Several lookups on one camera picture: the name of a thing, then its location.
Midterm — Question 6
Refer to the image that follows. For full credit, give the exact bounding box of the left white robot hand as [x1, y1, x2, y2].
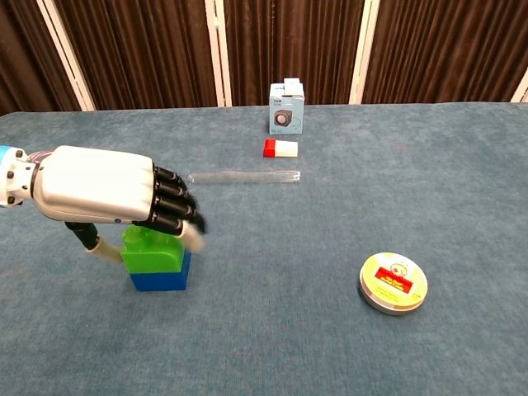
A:
[31, 144, 207, 264]

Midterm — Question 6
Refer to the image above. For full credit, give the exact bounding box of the green toy brick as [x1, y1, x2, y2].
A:
[120, 224, 185, 275]

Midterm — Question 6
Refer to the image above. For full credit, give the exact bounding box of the blue toy brick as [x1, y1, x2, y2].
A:
[129, 249, 193, 293]

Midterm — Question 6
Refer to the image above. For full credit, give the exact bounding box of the dark brown curtain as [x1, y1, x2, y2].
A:
[0, 0, 528, 117]

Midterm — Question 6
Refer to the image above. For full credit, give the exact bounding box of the clear plastic tube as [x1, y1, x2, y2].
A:
[187, 169, 302, 185]

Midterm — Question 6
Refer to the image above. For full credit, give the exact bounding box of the red and white small box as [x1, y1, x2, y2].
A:
[262, 138, 299, 159]

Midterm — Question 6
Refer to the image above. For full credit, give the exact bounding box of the light blue speaker box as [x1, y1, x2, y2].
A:
[268, 77, 306, 135]

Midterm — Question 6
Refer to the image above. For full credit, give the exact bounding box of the round yellow-lidded tin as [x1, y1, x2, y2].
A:
[357, 252, 429, 317]

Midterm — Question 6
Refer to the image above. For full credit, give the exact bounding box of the white frame post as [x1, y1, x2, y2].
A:
[204, 0, 233, 108]
[348, 0, 381, 106]
[510, 73, 528, 104]
[35, 0, 97, 112]

